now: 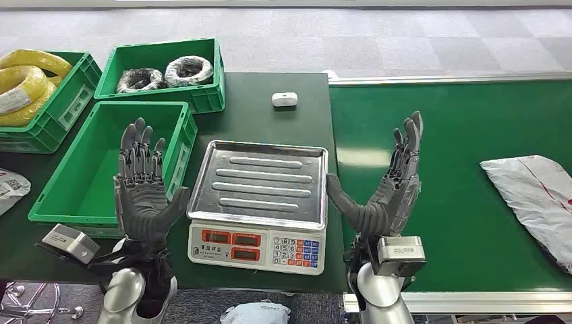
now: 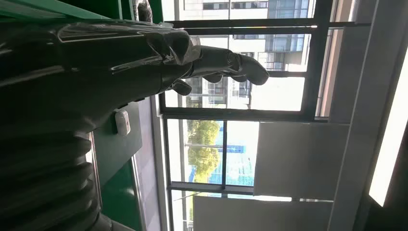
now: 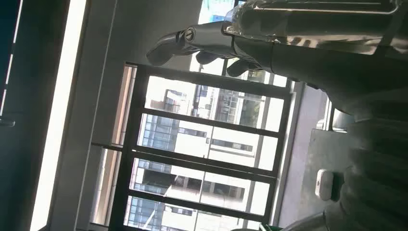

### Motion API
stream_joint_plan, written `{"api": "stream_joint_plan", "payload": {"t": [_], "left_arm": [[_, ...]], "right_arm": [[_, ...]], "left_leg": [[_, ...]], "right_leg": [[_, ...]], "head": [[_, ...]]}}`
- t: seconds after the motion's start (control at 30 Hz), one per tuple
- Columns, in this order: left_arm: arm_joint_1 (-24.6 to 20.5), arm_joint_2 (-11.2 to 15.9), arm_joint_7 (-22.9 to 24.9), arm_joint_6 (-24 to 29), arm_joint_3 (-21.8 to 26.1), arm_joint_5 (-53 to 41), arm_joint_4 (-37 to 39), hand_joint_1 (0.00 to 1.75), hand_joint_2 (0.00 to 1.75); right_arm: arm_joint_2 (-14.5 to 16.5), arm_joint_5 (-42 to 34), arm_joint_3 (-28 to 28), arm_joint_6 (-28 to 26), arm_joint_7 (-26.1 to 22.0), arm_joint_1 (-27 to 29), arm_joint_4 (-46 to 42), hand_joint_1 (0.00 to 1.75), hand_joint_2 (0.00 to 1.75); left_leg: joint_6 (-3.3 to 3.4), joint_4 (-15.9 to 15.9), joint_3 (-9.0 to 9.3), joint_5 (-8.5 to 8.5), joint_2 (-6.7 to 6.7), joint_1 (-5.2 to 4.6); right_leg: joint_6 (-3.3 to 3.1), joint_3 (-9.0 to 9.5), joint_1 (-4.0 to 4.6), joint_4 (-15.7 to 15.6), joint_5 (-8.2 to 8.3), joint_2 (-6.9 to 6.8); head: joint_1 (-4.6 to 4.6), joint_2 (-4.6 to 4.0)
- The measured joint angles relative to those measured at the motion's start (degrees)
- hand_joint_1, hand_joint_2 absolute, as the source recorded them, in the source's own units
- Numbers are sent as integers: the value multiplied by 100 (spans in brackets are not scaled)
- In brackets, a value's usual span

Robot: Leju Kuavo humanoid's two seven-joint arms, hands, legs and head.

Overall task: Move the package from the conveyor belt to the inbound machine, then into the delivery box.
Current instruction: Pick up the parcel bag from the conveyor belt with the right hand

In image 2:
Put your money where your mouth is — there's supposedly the green conveyor belt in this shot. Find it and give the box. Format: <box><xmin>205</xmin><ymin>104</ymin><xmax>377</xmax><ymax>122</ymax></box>
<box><xmin>101</xmin><ymin>156</ymin><xmax>143</xmax><ymax>231</ymax></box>

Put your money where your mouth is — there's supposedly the small white plastic device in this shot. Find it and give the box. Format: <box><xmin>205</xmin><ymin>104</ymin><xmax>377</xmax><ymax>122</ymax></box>
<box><xmin>114</xmin><ymin>109</ymin><xmax>131</xmax><ymax>137</ymax></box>

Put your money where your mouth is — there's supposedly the long ceiling light panel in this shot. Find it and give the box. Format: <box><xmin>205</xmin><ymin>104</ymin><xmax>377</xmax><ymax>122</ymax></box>
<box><xmin>368</xmin><ymin>47</ymin><xmax>408</xmax><ymax>208</ymax></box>

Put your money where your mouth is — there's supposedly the black window frame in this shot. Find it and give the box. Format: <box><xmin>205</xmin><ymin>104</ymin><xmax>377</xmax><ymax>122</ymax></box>
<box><xmin>158</xmin><ymin>0</ymin><xmax>372</xmax><ymax>231</ymax></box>

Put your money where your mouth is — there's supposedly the white roller blind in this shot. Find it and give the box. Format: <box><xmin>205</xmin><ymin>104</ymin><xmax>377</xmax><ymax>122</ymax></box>
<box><xmin>254</xmin><ymin>121</ymin><xmax>351</xmax><ymax>202</ymax></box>
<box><xmin>192</xmin><ymin>195</ymin><xmax>334</xmax><ymax>231</ymax></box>

